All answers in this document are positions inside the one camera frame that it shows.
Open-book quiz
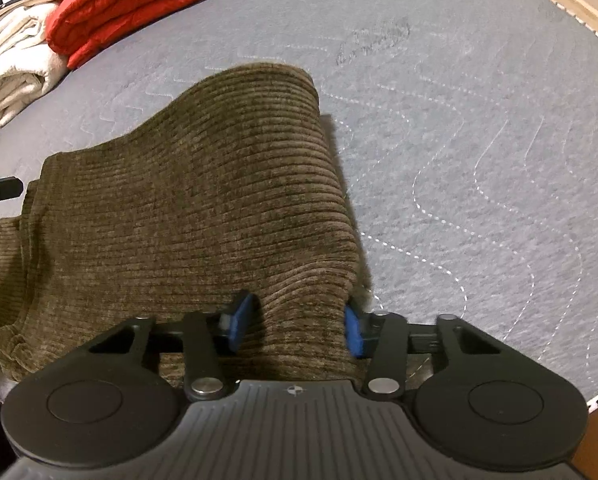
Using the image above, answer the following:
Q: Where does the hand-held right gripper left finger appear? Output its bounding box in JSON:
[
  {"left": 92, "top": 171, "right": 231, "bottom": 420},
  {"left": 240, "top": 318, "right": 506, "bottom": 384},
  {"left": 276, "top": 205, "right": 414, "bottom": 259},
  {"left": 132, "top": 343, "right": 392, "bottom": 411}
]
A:
[{"left": 85, "top": 291, "right": 260, "bottom": 402}]

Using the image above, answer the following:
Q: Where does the cream folded blanket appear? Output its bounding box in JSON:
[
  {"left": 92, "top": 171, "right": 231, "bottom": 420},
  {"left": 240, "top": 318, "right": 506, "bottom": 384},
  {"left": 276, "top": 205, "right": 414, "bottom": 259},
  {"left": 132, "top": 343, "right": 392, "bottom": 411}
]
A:
[{"left": 0, "top": 1, "right": 70, "bottom": 129}]

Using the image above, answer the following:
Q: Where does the grey quilted mattress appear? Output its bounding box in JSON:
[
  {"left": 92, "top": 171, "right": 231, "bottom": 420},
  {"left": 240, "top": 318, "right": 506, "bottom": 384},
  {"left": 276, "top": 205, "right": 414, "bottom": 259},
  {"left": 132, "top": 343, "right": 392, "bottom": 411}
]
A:
[{"left": 0, "top": 0, "right": 598, "bottom": 411}]

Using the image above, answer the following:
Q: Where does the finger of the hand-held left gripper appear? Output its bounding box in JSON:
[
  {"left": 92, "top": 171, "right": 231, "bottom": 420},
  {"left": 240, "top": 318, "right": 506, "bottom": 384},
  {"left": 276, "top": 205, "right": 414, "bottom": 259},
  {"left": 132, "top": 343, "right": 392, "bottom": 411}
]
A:
[{"left": 0, "top": 176, "right": 24, "bottom": 208}]

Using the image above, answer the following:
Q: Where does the red folded quilt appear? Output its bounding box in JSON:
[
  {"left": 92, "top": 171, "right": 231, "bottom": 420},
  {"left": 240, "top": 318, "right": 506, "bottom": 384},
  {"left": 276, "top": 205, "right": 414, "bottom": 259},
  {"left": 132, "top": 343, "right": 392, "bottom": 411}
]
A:
[{"left": 45, "top": 0, "right": 222, "bottom": 71}]

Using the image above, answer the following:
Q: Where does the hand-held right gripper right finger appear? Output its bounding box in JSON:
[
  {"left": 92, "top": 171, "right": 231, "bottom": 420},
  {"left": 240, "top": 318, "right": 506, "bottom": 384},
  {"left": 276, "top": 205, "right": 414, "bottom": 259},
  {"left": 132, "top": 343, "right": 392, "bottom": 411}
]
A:
[{"left": 343, "top": 306, "right": 496, "bottom": 402}]

